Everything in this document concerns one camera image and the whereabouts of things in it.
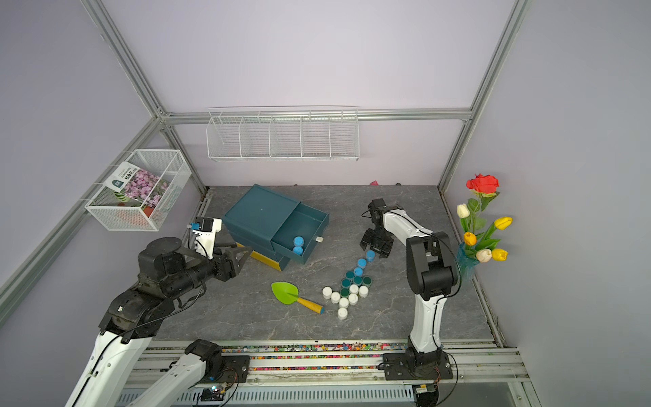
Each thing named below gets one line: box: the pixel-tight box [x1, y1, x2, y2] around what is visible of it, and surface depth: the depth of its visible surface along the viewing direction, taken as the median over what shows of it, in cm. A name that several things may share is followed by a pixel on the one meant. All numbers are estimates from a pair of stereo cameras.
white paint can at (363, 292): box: [358, 284, 369, 299], surface depth 88 cm
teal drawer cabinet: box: [222, 183, 301, 253], surface depth 87 cm
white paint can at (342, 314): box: [337, 306, 349, 321], surface depth 83 cm
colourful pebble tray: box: [222, 342, 410, 371], surface depth 79 cm
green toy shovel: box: [270, 281, 326, 315], surface depth 90 cm
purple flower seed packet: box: [104, 161, 171, 208], surface depth 75 cm
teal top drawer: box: [270, 200, 330, 265], surface depth 88 cm
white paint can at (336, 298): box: [330, 291, 341, 305], surface depth 87 cm
